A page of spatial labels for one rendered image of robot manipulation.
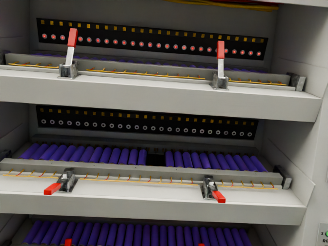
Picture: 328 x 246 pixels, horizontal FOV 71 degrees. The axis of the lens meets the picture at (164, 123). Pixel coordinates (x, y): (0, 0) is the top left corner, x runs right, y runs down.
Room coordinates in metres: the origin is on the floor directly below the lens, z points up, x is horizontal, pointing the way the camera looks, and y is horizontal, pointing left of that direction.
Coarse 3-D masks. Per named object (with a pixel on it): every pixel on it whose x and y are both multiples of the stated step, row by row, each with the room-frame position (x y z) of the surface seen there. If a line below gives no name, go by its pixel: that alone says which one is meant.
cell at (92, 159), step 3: (99, 147) 0.52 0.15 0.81; (96, 150) 0.50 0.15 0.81; (99, 150) 0.51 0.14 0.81; (102, 150) 0.52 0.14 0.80; (93, 153) 0.49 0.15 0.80; (96, 153) 0.49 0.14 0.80; (99, 153) 0.50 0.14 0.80; (93, 156) 0.48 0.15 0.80; (96, 156) 0.48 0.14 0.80; (99, 156) 0.49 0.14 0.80; (90, 159) 0.47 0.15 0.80; (93, 159) 0.47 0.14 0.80; (96, 159) 0.47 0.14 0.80; (99, 159) 0.49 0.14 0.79; (93, 162) 0.46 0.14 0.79; (96, 162) 0.47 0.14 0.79
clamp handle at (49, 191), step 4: (64, 176) 0.39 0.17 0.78; (60, 180) 0.38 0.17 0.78; (64, 180) 0.39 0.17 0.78; (52, 184) 0.35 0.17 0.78; (56, 184) 0.35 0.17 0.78; (60, 184) 0.36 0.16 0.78; (48, 188) 0.33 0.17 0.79; (52, 188) 0.33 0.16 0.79; (56, 188) 0.34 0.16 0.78; (44, 192) 0.33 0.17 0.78; (48, 192) 0.33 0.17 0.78; (52, 192) 0.33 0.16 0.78
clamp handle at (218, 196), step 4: (208, 184) 0.41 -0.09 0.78; (212, 184) 0.41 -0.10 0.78; (212, 188) 0.39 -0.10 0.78; (212, 192) 0.38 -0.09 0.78; (216, 192) 0.37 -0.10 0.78; (220, 192) 0.37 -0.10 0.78; (216, 196) 0.35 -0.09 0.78; (220, 196) 0.35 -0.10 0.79; (216, 200) 0.35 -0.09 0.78; (220, 200) 0.34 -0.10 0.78; (224, 200) 0.34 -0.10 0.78
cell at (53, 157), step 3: (60, 147) 0.50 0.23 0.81; (63, 147) 0.51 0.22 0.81; (66, 147) 0.52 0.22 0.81; (57, 150) 0.49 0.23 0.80; (60, 150) 0.49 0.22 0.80; (63, 150) 0.50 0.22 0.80; (54, 153) 0.48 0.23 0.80; (57, 153) 0.48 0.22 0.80; (60, 153) 0.48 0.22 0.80; (63, 153) 0.50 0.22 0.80; (51, 156) 0.47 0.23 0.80; (54, 156) 0.47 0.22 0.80; (57, 156) 0.47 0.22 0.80; (60, 156) 0.48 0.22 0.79; (51, 159) 0.46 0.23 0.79; (54, 159) 0.46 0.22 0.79; (57, 159) 0.46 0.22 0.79
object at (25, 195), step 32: (64, 128) 0.55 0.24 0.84; (0, 160) 0.43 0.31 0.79; (288, 160) 0.47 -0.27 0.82; (0, 192) 0.38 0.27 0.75; (32, 192) 0.38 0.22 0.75; (96, 192) 0.40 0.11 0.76; (128, 192) 0.40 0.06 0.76; (160, 192) 0.41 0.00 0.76; (192, 192) 0.42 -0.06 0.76; (224, 192) 0.43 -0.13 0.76; (256, 192) 0.43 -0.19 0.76; (288, 192) 0.44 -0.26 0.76; (288, 224) 0.41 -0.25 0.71
